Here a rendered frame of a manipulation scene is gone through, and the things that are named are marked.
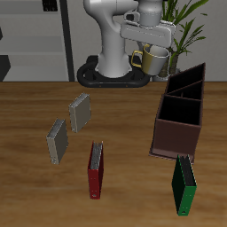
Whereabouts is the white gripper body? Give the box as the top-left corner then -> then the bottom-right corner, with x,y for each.
120,20 -> 177,49

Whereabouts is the white-yellow mug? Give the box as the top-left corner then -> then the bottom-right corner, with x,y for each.
130,43 -> 171,76

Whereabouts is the grey book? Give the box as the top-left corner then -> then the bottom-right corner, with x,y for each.
45,118 -> 70,166
68,91 -> 92,134

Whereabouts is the dark brown desk caddy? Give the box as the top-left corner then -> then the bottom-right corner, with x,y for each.
148,62 -> 207,164

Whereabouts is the red book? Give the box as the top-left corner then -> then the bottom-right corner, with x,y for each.
87,140 -> 105,200

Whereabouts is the green book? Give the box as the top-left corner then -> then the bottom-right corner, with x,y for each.
171,153 -> 198,217

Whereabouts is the green pot plant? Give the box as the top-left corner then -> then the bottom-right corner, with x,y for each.
152,0 -> 210,82

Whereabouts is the black box on shelf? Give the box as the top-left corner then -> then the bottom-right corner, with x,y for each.
42,0 -> 59,12

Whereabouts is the white shelf unit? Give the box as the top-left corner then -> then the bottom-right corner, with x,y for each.
0,0 -> 75,82

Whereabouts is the dark grey block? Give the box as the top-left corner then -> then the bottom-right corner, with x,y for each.
0,54 -> 12,82

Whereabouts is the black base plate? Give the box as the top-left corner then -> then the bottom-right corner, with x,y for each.
76,54 -> 152,89

